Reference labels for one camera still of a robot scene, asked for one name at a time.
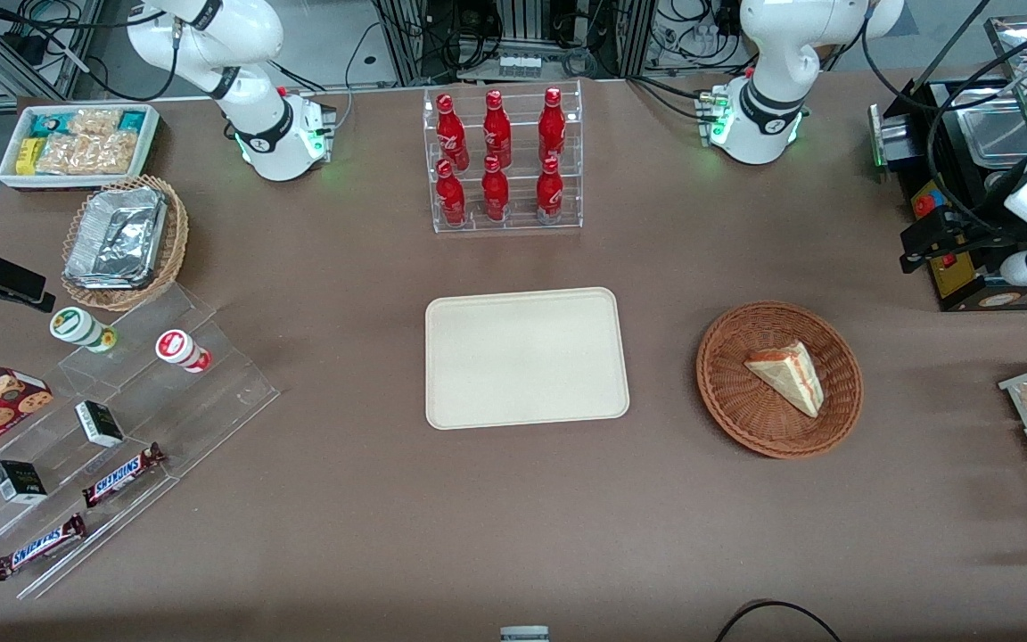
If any clear acrylic stepped stand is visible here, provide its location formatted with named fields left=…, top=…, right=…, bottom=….
left=0, top=284, right=281, bottom=600

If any silver foil tray stack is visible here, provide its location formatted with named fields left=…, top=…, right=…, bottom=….
left=65, top=185, right=167, bottom=291

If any red cola bottle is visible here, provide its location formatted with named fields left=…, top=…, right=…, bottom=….
left=481, top=155, right=510, bottom=222
left=538, top=86, right=566, bottom=163
left=483, top=89, right=513, bottom=169
left=436, top=159, right=467, bottom=226
left=536, top=156, right=564, bottom=224
left=436, top=94, right=470, bottom=170

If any black food warmer machine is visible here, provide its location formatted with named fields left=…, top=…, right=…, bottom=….
left=868, top=16, right=1027, bottom=313

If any small black box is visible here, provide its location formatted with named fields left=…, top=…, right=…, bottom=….
left=0, top=460, right=48, bottom=506
left=75, top=400, right=126, bottom=448

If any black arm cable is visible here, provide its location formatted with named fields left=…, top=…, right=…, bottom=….
left=861, top=0, right=1027, bottom=235

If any clear acrylic bottle rack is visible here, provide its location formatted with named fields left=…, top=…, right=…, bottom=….
left=423, top=78, right=584, bottom=235

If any Snickers bar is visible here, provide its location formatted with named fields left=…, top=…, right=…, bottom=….
left=83, top=443, right=167, bottom=509
left=0, top=514, right=87, bottom=581

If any black looped cable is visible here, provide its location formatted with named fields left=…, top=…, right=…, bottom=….
left=714, top=599, right=844, bottom=642

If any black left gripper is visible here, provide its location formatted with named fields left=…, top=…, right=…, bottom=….
left=899, top=212, right=1027, bottom=275

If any clear cracker bag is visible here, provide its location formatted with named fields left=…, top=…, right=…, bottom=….
left=68, top=108, right=122, bottom=137
left=35, top=134, right=91, bottom=176
left=86, top=130, right=142, bottom=175

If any round brown wicker basket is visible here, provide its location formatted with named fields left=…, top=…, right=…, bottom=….
left=696, top=301, right=864, bottom=460

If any beige plastic tray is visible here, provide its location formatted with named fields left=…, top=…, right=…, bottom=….
left=424, top=286, right=631, bottom=431

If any white cup red lid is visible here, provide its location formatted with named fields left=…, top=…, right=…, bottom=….
left=155, top=329, right=212, bottom=374

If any aluminium frame rack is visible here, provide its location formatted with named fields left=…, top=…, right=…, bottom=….
left=371, top=0, right=657, bottom=86

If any oval light wicker basket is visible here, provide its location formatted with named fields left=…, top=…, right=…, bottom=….
left=61, top=174, right=189, bottom=313

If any triangular sandwich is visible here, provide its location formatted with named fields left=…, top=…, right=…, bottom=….
left=744, top=340, right=825, bottom=419

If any white rectangular snack bin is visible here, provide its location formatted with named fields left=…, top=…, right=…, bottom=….
left=0, top=103, right=160, bottom=193

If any white cup green lid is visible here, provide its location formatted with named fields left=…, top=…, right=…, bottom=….
left=50, top=307, right=118, bottom=354

